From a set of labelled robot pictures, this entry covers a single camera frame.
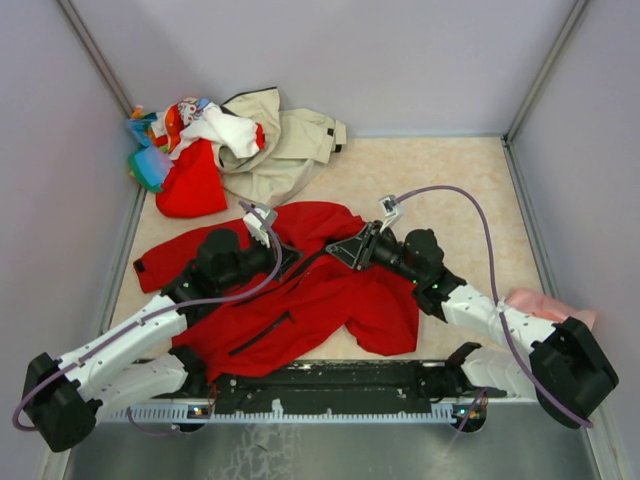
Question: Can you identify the white printed shirt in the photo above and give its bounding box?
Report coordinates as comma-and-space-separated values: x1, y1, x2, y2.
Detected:
147, 98, 265, 160

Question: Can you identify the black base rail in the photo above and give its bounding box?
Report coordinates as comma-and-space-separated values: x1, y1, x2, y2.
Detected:
161, 360, 479, 416

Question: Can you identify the red cloth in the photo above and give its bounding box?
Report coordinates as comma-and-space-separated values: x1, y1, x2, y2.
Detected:
155, 139, 228, 218

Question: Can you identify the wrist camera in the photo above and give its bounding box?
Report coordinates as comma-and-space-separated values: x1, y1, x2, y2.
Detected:
379, 195, 404, 232
240, 202, 278, 247

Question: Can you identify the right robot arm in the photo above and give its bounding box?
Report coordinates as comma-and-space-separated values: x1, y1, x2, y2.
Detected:
326, 221, 619, 429

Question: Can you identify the red zip jacket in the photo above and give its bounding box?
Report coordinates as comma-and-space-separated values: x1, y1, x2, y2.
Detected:
132, 200, 420, 385

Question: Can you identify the beige jacket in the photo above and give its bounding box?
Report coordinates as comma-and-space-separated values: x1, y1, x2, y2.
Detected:
217, 87, 347, 207

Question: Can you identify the colourful striped cloth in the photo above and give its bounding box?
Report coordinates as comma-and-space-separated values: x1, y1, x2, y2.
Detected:
126, 106, 173, 193

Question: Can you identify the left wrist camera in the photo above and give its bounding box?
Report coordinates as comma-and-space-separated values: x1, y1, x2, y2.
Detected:
240, 202, 278, 247

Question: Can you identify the pink cloth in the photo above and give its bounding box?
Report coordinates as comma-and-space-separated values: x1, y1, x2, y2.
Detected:
505, 287, 598, 329

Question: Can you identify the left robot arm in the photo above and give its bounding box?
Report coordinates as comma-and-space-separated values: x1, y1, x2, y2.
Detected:
12, 228, 302, 453

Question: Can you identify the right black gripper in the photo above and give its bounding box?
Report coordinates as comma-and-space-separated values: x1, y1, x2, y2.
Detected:
326, 219, 423, 285

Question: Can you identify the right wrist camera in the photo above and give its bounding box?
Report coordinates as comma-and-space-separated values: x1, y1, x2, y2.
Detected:
379, 195, 404, 232

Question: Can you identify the aluminium frame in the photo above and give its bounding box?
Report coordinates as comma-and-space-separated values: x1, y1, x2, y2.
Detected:
62, 1, 639, 479

